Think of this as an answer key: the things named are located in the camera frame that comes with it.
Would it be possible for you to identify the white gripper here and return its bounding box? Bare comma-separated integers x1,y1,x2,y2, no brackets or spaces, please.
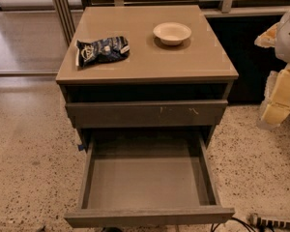
256,63,290,131

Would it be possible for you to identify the grey drawer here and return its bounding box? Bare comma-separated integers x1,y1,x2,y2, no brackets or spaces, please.
65,134,235,228
66,100,228,129

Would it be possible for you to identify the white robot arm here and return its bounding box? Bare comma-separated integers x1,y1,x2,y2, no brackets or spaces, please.
254,9,290,130

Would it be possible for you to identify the grey top drawer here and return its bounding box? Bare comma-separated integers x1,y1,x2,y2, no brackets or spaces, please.
66,100,228,129

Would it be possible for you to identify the grey drawer cabinet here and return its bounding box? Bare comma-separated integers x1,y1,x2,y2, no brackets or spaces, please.
56,6,238,149

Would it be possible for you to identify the white power strip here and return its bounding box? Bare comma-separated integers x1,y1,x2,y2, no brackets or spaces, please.
248,213,290,230

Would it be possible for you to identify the white bowl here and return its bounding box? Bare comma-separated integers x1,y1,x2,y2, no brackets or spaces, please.
153,22,191,45

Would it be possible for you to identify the blue chip bag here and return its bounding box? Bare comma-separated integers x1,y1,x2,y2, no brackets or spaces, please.
75,36,130,68

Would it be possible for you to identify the blue tape piece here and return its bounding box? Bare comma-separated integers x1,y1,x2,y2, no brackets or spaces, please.
77,144,84,151

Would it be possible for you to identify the black cable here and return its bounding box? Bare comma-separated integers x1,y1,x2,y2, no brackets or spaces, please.
210,217,257,232

